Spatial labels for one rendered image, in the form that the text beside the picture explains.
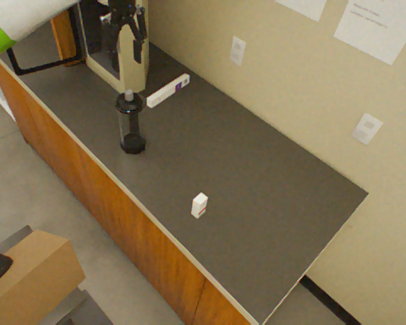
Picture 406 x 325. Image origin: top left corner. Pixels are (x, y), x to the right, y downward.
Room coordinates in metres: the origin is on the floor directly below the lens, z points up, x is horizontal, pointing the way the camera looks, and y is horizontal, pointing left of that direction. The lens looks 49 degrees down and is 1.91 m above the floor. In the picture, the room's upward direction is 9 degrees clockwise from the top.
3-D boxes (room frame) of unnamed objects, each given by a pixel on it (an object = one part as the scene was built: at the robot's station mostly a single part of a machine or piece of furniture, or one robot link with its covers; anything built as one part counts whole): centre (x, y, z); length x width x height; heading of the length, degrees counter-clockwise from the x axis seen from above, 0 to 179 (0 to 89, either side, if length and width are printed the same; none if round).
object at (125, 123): (0.86, 0.29, 1.06); 0.11 x 0.11 x 0.21
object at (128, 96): (0.86, 0.29, 1.18); 0.09 x 0.09 x 0.07
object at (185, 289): (1.18, 0.35, 0.45); 2.05 x 0.67 x 0.90; 52
